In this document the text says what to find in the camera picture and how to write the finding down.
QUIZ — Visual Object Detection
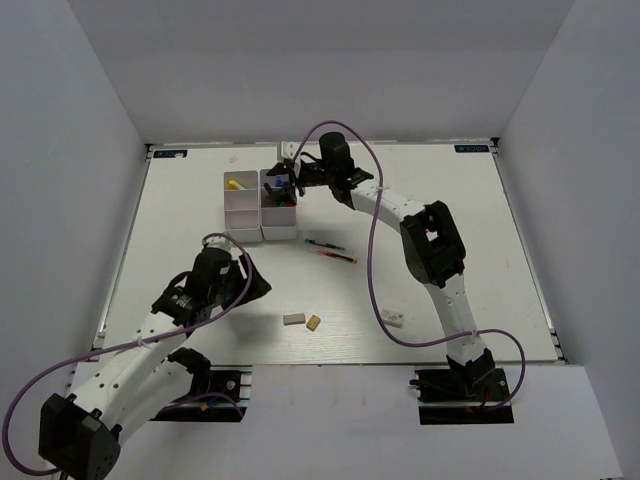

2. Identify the grey white eraser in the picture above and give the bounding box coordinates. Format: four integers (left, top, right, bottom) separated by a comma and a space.
283, 313, 306, 326

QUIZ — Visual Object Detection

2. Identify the white marker yellow cap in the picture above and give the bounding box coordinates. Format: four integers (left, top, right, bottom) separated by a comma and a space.
226, 179, 246, 191

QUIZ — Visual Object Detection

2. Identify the green ink pen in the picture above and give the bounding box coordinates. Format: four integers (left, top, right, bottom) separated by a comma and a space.
304, 238, 346, 251

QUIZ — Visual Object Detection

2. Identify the red ink pen orange cap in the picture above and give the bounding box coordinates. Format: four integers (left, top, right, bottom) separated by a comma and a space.
316, 248, 358, 265

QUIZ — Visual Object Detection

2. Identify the tan yellow eraser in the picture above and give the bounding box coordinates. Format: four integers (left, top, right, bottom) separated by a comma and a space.
306, 315, 321, 331

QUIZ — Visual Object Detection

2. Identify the white eraser red print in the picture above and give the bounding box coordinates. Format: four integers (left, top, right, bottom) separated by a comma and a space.
380, 309, 405, 328

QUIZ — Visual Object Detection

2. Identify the black highlighter green cap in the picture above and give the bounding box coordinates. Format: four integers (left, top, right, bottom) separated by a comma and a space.
272, 192, 297, 207

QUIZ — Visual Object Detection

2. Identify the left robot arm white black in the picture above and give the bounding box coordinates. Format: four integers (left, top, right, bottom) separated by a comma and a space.
38, 234, 271, 479

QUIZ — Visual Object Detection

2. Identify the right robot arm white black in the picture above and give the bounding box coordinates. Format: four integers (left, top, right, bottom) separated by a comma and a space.
267, 132, 495, 399

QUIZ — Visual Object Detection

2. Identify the white container right bin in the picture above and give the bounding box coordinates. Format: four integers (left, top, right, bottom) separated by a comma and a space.
259, 169, 297, 241

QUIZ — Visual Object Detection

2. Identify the white container bin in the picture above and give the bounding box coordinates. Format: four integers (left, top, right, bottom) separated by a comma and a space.
259, 169, 297, 241
223, 170, 263, 243

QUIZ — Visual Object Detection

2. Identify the white container left bin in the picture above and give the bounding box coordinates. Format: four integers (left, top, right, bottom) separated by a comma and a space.
223, 170, 263, 243

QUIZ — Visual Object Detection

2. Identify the blue label left corner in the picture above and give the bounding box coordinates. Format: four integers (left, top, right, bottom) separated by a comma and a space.
153, 149, 188, 159

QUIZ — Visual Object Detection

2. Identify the blue label corner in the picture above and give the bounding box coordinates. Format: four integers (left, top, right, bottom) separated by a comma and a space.
454, 144, 490, 153
153, 149, 188, 159

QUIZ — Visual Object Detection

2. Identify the blue label right corner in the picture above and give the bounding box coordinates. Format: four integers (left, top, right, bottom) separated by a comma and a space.
454, 144, 490, 153

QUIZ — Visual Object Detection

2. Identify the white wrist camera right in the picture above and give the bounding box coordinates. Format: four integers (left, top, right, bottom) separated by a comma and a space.
279, 141, 300, 162

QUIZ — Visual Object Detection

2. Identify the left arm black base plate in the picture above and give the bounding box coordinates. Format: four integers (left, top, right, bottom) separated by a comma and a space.
152, 367, 253, 424

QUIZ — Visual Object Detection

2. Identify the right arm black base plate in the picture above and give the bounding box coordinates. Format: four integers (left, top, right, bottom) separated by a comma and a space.
409, 368, 514, 426

